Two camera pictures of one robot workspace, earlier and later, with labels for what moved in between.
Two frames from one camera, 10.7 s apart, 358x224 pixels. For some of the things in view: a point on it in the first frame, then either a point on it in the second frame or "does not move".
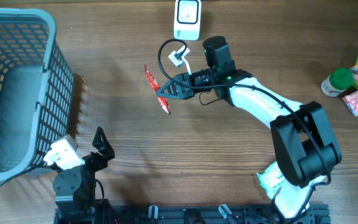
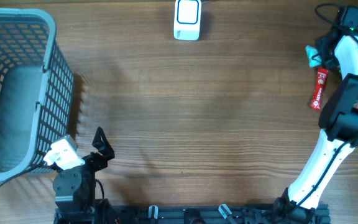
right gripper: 183,92 -> 327,60
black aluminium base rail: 188,214 does not move
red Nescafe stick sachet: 163,99 -> 321,78
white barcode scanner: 188,20 does not move
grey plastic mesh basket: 27,91 does not move
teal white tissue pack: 271,179 -> 312,51
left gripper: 100,144 does not move
